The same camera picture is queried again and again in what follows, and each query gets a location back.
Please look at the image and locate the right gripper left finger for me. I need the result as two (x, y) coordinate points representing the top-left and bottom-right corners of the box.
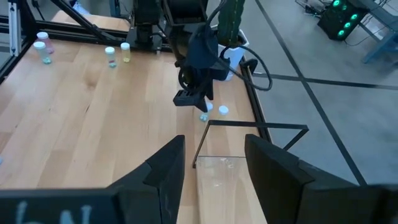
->
(108, 135), (186, 224)

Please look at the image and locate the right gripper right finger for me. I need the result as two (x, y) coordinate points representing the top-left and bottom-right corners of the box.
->
(244, 133), (371, 224)

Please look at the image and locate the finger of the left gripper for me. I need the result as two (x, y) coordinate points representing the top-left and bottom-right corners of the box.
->
(173, 90), (201, 107)
(198, 83), (215, 113)

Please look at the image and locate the green medicine bottle white cap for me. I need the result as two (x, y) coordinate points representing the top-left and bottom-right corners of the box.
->
(104, 46), (118, 68)
(33, 41), (52, 65)
(198, 102), (215, 123)

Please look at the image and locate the pink medicine bottle white cap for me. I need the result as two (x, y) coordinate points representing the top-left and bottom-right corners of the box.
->
(36, 31), (55, 54)

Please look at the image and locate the white hexagonal plant pot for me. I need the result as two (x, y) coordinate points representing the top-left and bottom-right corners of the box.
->
(217, 29), (250, 82)

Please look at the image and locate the black table clamp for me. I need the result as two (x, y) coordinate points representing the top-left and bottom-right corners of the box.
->
(241, 58), (259, 75)

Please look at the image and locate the dark green cactus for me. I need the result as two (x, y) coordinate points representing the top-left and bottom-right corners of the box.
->
(216, 0), (246, 47)

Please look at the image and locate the black computer tower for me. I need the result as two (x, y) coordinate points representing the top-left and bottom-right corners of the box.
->
(317, 0), (369, 41)

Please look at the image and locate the black left wrist camera housing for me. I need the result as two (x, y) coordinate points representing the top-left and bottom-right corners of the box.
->
(188, 26), (220, 70)

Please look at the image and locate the black frame rail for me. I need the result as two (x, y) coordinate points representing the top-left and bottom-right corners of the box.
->
(34, 19), (133, 37)
(239, 57), (273, 144)
(23, 28), (134, 47)

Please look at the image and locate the wooden shelf with black frame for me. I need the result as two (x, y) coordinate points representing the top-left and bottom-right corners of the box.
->
(192, 119), (310, 224)

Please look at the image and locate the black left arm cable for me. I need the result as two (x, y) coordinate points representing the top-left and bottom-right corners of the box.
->
(203, 0), (274, 91)

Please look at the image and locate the black diagonal frame brace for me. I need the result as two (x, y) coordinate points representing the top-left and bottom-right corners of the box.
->
(49, 0), (125, 43)

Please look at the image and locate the silver aluminium bracket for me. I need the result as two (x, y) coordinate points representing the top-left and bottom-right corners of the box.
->
(8, 0), (25, 58)

